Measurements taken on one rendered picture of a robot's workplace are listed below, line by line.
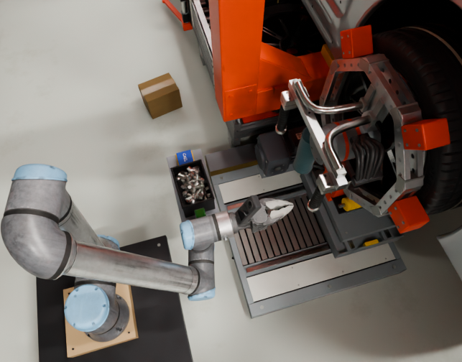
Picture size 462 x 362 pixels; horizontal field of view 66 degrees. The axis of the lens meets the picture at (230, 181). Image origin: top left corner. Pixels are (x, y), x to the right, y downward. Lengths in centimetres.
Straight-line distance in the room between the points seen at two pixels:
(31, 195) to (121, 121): 163
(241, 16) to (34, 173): 82
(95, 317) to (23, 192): 62
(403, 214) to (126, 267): 83
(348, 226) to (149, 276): 113
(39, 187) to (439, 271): 194
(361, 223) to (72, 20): 261
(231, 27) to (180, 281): 86
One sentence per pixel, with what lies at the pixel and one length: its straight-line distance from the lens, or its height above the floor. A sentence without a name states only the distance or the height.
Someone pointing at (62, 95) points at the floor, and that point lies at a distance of 279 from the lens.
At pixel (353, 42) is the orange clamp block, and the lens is 128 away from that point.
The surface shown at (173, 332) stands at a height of 30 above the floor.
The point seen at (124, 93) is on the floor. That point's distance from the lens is 264.
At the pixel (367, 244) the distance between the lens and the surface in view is 193.
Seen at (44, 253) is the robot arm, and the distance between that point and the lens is 89.
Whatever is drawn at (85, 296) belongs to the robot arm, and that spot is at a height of 62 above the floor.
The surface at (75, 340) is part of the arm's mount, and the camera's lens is 169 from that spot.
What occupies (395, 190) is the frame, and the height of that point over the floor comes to 91.
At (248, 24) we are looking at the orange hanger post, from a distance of 136.
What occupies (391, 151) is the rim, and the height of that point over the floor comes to 84.
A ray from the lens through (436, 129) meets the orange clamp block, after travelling 107.
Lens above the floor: 191
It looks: 63 degrees down
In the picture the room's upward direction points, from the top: 1 degrees counter-clockwise
